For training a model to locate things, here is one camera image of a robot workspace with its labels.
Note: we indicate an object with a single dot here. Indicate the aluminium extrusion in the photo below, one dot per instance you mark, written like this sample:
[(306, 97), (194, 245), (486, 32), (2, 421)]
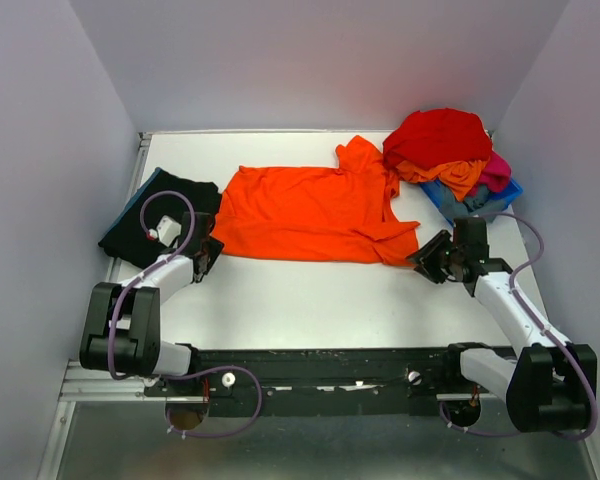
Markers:
[(480, 395), (82, 385)]

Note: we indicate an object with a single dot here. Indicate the grey t shirt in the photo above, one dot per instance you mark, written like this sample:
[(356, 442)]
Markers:
[(477, 203)]

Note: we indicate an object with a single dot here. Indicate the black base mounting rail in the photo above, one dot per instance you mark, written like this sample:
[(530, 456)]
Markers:
[(321, 383)]

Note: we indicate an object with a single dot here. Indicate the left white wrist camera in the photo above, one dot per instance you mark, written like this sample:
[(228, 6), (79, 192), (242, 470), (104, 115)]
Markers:
[(166, 232)]

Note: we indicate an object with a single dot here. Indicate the aluminium extrusion right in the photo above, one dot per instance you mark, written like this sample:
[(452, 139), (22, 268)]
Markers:
[(480, 395)]

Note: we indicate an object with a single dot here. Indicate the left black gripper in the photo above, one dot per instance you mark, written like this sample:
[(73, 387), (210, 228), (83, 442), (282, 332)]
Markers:
[(215, 247)]

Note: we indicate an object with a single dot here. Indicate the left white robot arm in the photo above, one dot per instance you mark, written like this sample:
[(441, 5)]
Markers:
[(122, 332)]

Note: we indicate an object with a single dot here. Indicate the aluminium extrusion left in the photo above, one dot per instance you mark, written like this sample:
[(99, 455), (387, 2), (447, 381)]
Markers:
[(82, 385)]

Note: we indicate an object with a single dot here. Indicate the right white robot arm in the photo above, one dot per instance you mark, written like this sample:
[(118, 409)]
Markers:
[(541, 350)]

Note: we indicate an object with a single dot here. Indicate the red t shirt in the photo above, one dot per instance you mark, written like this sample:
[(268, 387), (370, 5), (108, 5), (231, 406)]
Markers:
[(430, 138)]

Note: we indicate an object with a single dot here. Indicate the magenta t shirt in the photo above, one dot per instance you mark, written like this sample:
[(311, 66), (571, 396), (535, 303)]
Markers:
[(496, 174)]

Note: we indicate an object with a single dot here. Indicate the blue folded t shirt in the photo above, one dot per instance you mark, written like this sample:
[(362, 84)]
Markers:
[(127, 225)]

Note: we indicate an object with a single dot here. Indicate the blue plastic bin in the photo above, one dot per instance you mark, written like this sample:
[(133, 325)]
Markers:
[(502, 199)]

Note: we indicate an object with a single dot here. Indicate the black t shirt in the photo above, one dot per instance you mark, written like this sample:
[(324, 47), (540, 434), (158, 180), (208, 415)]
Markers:
[(152, 219)]

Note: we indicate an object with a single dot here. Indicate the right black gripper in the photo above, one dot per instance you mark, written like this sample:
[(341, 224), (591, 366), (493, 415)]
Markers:
[(427, 253)]

